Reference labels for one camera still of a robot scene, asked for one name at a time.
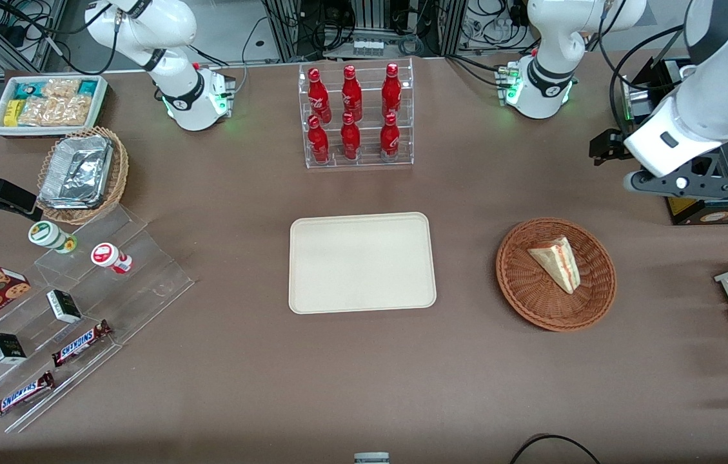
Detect triangular sandwich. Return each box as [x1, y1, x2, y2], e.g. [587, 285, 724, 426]
[527, 236, 581, 295]

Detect light wicker basket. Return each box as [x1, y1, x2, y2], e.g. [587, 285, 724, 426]
[36, 126, 130, 226]

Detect brown round wicker basket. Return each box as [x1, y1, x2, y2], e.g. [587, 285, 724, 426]
[496, 217, 617, 333]

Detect beige plastic tray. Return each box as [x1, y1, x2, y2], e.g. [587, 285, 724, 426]
[289, 212, 437, 315]

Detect green lid yogurt cup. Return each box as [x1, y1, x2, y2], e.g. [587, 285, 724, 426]
[28, 220, 78, 255]

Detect black hot food warmer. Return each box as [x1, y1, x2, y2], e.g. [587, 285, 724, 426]
[620, 57, 728, 226]

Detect stacked aluminium foil containers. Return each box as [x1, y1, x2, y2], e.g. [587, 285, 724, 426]
[39, 135, 114, 210]

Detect clear bag of crackers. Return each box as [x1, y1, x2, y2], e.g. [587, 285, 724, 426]
[19, 95, 94, 128]
[41, 79, 82, 101]

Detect red lid yogurt cup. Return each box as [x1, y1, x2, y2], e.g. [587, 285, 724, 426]
[90, 242, 133, 275]

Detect small black carton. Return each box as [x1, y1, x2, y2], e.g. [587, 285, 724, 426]
[0, 332, 28, 365]
[46, 289, 83, 324]

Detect clear acrylic stepped stand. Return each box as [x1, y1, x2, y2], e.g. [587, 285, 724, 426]
[0, 205, 195, 434]

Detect Snickers chocolate bar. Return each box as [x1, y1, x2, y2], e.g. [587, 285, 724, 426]
[0, 371, 56, 421]
[51, 320, 113, 368]

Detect red cola bottle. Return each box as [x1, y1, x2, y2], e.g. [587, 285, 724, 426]
[307, 67, 333, 124]
[341, 64, 363, 122]
[380, 113, 401, 159]
[340, 112, 362, 160]
[381, 63, 402, 120]
[308, 115, 330, 164]

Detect clear acrylic bottle rack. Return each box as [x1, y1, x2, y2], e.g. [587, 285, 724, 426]
[298, 57, 415, 169]

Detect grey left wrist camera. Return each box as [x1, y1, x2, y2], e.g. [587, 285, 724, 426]
[624, 169, 728, 200]

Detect black cable loop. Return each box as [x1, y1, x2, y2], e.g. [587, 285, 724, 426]
[509, 434, 602, 464]

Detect aluminium equipment frame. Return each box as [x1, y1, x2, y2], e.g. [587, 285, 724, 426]
[261, 0, 467, 63]

